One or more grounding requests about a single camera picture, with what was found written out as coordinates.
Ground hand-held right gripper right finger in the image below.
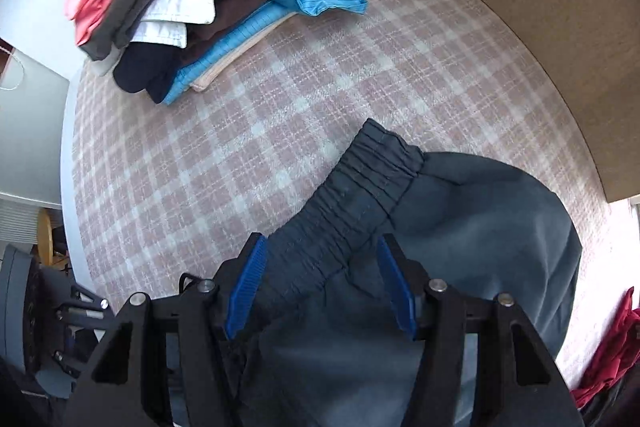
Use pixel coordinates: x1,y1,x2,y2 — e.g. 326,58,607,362
376,234,586,427

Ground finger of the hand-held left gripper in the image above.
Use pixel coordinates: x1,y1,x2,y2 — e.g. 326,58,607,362
54,327,101,380
56,284,111,323

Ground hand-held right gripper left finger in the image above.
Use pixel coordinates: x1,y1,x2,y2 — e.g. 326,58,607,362
65,232,268,427

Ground dark grey shorts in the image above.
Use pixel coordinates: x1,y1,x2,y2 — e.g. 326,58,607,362
165,118,583,427

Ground wooden stool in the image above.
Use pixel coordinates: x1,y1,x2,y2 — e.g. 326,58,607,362
37,207,66,268

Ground white ribbed panel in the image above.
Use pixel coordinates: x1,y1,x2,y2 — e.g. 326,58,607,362
0,194,41,248

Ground pink plaid bed sheet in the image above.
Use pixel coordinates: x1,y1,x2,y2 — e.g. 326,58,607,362
72,0,640,388

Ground red garment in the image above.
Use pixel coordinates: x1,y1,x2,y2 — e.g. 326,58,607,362
570,287,640,410

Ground dark navy garment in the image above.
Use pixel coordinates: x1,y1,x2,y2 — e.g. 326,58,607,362
172,0,373,72

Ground white cord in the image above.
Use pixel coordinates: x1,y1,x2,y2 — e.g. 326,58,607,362
0,42,28,90

